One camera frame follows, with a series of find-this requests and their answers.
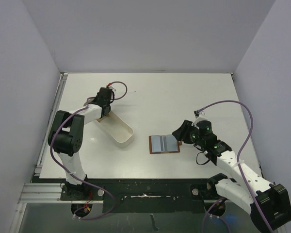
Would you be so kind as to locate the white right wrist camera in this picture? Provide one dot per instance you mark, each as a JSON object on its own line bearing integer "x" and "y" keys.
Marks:
{"x": 199, "y": 116}

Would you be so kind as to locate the aluminium left side rail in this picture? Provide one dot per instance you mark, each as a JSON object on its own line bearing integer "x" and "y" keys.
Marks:
{"x": 57, "y": 99}

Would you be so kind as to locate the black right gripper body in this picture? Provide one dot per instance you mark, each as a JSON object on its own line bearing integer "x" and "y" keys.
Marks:
{"x": 186, "y": 131}

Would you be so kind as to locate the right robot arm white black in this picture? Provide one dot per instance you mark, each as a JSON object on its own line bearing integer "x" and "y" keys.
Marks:
{"x": 267, "y": 204}

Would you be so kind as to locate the aluminium front rail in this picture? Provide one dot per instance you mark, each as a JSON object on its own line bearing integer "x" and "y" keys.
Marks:
{"x": 53, "y": 193}

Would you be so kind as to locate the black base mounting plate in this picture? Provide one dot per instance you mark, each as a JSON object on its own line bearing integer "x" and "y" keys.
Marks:
{"x": 138, "y": 195}

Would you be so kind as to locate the brown leather card holder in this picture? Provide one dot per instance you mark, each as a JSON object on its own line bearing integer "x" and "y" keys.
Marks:
{"x": 161, "y": 144}

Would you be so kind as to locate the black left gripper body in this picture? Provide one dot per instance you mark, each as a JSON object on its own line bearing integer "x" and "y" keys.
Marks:
{"x": 94, "y": 100}

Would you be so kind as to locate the white oblong plastic tray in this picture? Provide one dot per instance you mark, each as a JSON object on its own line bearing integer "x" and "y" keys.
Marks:
{"x": 117, "y": 130}

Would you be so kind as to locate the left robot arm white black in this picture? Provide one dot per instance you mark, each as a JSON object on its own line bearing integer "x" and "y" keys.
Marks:
{"x": 66, "y": 134}

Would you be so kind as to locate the aluminium rail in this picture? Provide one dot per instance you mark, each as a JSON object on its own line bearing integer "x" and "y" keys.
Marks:
{"x": 57, "y": 99}
{"x": 53, "y": 193}

